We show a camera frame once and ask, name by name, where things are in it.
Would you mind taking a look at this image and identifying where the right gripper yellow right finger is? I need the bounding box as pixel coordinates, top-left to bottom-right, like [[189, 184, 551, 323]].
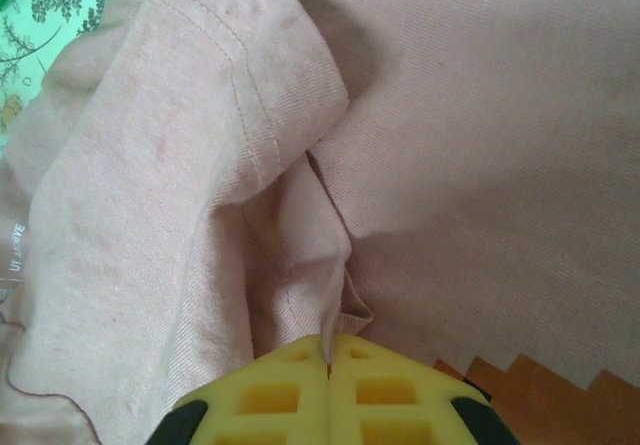
[[328, 333, 521, 445]]

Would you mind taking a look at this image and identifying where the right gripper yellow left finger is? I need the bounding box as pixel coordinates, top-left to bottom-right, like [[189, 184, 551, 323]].
[[147, 333, 332, 445]]

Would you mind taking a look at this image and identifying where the pink printed t-shirt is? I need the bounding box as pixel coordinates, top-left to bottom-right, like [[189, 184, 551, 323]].
[[0, 0, 640, 445]]

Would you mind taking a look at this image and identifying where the floral tablecloth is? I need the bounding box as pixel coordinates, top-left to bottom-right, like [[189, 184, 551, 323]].
[[0, 0, 119, 141]]

